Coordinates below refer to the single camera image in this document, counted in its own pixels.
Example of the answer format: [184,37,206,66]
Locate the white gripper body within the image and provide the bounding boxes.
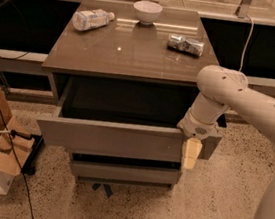
[177,109,217,140]

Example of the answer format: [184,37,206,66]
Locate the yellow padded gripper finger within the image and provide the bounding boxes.
[182,138,203,170]

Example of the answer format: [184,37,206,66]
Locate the grey top drawer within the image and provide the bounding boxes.
[33,72,228,172]

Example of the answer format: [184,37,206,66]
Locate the grey drawer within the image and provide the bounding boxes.
[70,162,181,185]
[33,72,228,172]

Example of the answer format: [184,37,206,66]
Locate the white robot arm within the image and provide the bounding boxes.
[178,65,275,219]

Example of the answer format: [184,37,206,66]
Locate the grey bottom drawer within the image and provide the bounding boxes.
[70,162,181,185]

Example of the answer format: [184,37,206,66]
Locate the grey drawer cabinet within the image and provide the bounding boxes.
[42,0,218,187]

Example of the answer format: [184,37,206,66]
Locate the crushed silver can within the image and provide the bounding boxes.
[167,33,205,57]

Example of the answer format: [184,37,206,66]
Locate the white ceramic bowl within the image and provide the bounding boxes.
[133,0,163,25]

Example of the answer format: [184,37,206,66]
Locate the white plastic bottle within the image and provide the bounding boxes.
[71,9,115,31]

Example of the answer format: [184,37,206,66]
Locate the black metal stand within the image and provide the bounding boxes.
[21,134,45,175]

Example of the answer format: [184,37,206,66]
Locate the white cable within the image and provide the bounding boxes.
[237,15,256,74]

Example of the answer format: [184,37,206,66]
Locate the black floor cable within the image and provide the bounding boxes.
[0,86,54,219]

